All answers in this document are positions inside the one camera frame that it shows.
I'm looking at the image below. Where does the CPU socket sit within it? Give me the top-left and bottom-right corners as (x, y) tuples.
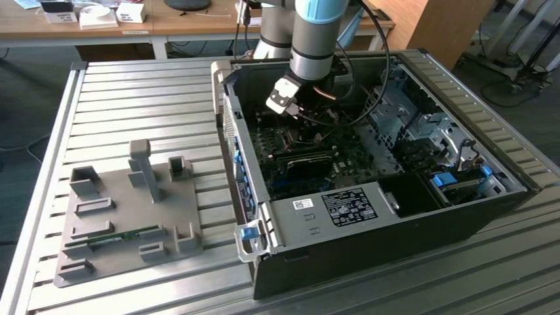
(279, 126), (325, 150)

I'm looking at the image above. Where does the black RAM slot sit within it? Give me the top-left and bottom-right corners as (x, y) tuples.
(277, 153), (338, 162)
(274, 148), (334, 157)

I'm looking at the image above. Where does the silver metal drive cage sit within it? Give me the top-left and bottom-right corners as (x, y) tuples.
(357, 64), (457, 171)

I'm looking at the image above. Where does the green motherboard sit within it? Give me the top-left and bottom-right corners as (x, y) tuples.
(246, 110), (383, 201)

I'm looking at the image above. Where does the black graphics card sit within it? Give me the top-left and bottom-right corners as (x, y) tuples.
(287, 157), (337, 180)

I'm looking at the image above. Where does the pale blue teach pendant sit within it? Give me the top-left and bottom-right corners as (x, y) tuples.
(337, 8), (366, 47)

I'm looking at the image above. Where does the blue card retainer bar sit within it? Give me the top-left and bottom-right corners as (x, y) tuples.
(234, 144), (255, 217)

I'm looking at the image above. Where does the small cardboard box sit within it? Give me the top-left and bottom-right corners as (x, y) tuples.
(237, 2), (263, 27)

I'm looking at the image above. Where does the black plastic shroud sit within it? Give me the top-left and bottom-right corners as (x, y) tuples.
(378, 172), (450, 219)

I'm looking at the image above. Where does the wooden cabinet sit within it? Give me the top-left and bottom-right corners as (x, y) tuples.
(406, 0), (501, 70)

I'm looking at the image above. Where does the blue disk carrier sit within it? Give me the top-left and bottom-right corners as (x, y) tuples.
(431, 172), (459, 190)

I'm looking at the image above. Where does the grey power supply with labels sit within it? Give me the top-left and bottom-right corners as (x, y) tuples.
(261, 182), (402, 255)

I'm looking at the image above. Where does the black round monitor base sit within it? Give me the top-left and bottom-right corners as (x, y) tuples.
(165, 0), (211, 11)

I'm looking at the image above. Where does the white printed box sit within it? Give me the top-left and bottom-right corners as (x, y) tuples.
(117, 3), (147, 24)

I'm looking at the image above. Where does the black open PC case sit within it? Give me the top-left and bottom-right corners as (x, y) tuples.
(211, 48), (547, 300)

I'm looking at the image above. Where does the grey parts rack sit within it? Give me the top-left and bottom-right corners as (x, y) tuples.
(53, 139), (206, 289)

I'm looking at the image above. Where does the white box with round top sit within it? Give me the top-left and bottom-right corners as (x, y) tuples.
(78, 5), (119, 30)

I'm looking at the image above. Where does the green RAM stick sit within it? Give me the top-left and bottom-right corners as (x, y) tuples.
(87, 229), (145, 247)

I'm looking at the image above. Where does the white box with black card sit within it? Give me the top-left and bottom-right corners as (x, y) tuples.
(42, 1), (78, 24)

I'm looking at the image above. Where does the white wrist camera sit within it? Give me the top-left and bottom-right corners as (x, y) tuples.
(266, 73), (303, 116)

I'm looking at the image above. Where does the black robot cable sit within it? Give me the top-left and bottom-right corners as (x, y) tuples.
(302, 0), (394, 129)

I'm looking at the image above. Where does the coloured wire bundle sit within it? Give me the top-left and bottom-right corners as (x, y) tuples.
(459, 139), (486, 171)

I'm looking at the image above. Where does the wooden desk white frame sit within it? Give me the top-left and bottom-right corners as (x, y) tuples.
(0, 0), (398, 60)

